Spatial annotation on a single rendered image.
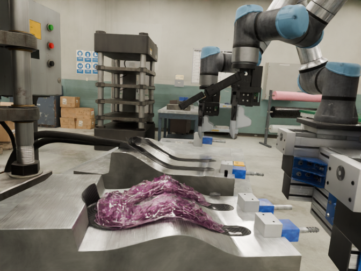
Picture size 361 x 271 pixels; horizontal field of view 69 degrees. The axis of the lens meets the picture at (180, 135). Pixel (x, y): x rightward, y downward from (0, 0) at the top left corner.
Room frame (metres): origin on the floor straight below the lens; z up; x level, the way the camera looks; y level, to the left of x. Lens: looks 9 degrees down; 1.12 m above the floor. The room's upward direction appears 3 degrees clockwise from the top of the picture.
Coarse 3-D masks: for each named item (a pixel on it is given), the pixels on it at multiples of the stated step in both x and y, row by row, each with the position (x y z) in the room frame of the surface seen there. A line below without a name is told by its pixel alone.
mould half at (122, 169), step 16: (144, 144) 0.91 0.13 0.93; (160, 144) 1.00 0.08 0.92; (96, 160) 0.93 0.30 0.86; (112, 160) 0.78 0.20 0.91; (128, 160) 0.77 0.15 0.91; (144, 160) 0.77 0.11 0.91; (176, 160) 0.90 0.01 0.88; (112, 176) 0.78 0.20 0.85; (128, 176) 0.77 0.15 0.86; (144, 176) 0.76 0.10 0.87; (176, 176) 0.74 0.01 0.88; (192, 176) 0.73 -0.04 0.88; (208, 176) 0.72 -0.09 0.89; (224, 176) 0.73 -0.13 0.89; (208, 192) 0.72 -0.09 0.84; (224, 192) 0.72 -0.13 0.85
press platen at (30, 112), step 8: (0, 112) 0.87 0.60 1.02; (8, 112) 0.88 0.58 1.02; (16, 112) 0.90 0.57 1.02; (24, 112) 0.91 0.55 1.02; (32, 112) 0.93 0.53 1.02; (0, 120) 0.87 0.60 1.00; (8, 120) 0.88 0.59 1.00; (16, 120) 0.90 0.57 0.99; (24, 120) 0.92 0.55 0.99; (32, 120) 0.94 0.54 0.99
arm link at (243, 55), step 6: (234, 48) 0.77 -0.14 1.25; (240, 48) 0.75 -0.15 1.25; (246, 48) 0.74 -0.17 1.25; (252, 48) 0.74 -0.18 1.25; (258, 48) 0.76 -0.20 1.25; (234, 54) 0.76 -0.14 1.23; (240, 54) 0.75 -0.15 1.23; (246, 54) 0.74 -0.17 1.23; (252, 54) 0.74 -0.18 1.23; (258, 54) 0.76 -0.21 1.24; (234, 60) 0.76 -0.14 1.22; (240, 60) 0.75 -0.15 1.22; (246, 60) 0.74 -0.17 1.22; (252, 60) 0.75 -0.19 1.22
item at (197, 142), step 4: (196, 132) 1.10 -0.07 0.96; (196, 136) 1.07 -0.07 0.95; (204, 136) 1.09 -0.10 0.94; (208, 136) 1.10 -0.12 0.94; (196, 140) 1.07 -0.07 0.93; (200, 140) 1.07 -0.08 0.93; (204, 140) 1.07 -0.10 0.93; (208, 140) 1.06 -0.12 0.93; (212, 140) 1.08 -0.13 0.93; (216, 140) 1.07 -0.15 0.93; (220, 140) 1.07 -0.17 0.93; (224, 140) 1.07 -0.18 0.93; (196, 144) 1.07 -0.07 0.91; (200, 144) 1.07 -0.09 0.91
